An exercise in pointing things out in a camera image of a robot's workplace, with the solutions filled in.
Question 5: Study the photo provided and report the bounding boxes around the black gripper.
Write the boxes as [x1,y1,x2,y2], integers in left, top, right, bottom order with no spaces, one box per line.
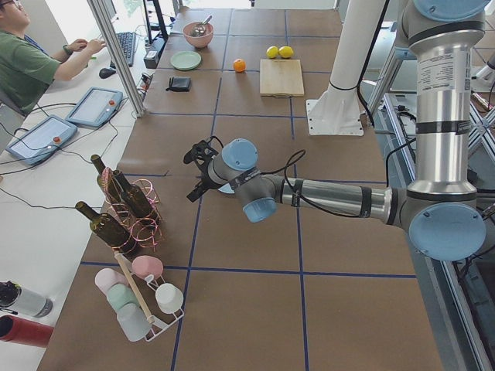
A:
[183,136,224,202]

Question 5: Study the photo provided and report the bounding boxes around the light blue plate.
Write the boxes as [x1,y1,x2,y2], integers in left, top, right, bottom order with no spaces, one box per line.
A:
[218,183,234,194]

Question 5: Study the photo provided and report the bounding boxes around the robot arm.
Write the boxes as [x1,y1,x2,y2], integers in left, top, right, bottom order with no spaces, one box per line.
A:
[183,1,486,261]

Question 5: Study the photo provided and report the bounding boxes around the light green plate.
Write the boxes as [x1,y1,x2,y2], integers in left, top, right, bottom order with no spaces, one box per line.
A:
[170,51,202,71]

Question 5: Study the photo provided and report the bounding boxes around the dark wine bottle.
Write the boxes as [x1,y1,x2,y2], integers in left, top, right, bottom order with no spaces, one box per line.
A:
[90,155,127,215]
[113,170,160,225]
[75,201,140,258]

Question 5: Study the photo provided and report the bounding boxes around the dark wine bottle upper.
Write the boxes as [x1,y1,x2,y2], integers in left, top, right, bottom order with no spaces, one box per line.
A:
[90,155,127,215]

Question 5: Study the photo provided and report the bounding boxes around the pink cup top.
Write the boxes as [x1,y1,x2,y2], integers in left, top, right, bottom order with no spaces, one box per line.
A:
[131,255,164,279]

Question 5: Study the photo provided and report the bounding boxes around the dark wine bottle lower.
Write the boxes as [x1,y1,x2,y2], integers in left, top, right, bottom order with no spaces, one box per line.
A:
[75,201,140,258]

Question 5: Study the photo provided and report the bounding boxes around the folded grey cloth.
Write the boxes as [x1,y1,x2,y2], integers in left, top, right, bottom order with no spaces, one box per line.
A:
[166,76,192,92]

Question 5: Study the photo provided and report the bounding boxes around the white cup right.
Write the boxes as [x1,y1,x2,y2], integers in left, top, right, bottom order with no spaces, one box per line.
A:
[155,283,184,314]

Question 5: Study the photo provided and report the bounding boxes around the pale pink cup left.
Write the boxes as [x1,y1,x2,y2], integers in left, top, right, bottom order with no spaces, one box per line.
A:
[94,267,128,295]

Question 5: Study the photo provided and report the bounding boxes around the orange mandarin fruit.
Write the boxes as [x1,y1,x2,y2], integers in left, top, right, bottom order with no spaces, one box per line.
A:
[233,58,247,73]

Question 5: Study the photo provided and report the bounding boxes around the mint green cup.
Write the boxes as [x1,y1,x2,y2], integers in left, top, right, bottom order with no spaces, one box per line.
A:
[106,284,138,312]

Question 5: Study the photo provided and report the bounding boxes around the far teach pendant tablet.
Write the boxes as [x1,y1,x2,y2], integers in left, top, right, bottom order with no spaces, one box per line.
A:
[66,87,123,128]

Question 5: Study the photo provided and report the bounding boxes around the teach pendant tablet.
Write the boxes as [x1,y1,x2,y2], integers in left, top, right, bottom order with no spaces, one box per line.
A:
[6,115,77,165]
[66,87,123,128]

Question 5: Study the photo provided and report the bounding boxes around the bamboo cutting board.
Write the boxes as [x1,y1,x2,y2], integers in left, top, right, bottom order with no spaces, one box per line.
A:
[260,59,305,97]

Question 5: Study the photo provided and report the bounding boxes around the grey cup bottom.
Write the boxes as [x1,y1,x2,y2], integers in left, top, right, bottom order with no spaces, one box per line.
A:
[117,303,152,342]

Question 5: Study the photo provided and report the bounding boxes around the black computer mouse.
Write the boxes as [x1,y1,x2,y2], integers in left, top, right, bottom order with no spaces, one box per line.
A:
[98,67,117,80]

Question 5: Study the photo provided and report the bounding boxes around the pink bowl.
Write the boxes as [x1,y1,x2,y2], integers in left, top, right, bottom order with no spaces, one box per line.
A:
[183,22,213,49]

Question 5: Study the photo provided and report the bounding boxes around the lower yellow lemon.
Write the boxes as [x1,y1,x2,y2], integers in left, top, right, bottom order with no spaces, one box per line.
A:
[266,46,279,60]

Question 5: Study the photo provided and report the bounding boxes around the yellow lemon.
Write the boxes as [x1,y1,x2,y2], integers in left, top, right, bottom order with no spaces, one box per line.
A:
[266,46,279,60]
[278,46,294,59]

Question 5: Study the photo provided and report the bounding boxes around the metal scoop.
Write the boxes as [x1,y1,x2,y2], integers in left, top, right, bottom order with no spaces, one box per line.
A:
[189,14,213,37]

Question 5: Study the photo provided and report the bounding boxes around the upper yellow lemon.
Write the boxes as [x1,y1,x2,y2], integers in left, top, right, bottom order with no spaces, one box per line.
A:
[278,46,294,59]

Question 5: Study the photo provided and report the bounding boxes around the black keyboard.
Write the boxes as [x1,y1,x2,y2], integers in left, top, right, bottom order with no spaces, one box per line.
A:
[116,32,137,66]

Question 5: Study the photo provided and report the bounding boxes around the near teach pendant tablet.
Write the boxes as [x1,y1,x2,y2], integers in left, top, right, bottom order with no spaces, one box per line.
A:
[6,115,77,165]

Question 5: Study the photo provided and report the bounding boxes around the person in green shirt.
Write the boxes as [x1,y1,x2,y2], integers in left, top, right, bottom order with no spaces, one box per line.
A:
[1,1,106,115]

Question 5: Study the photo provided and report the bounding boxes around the grey water bottle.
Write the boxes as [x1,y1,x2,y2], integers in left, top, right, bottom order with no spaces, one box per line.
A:
[1,281,53,318]

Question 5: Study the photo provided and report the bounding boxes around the red cylinder bottle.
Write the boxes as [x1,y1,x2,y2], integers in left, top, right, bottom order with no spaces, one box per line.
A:
[1,315,54,348]

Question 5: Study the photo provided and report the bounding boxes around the copper wire bottle rack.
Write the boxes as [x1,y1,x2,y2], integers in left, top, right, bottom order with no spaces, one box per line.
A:
[97,167,163,252]

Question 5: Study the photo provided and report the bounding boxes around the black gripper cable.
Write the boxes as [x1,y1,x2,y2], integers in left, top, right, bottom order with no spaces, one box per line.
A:
[278,149,372,220]

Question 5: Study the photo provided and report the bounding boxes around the white wire cup rack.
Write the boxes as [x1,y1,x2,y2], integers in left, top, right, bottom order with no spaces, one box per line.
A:
[107,254,186,349]

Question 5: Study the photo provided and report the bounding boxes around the aluminium frame post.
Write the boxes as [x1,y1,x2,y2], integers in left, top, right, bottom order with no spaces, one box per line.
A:
[87,0,145,117]

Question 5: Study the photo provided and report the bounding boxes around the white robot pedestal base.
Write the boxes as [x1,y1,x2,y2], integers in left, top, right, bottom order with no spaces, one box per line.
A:
[306,0,387,137]

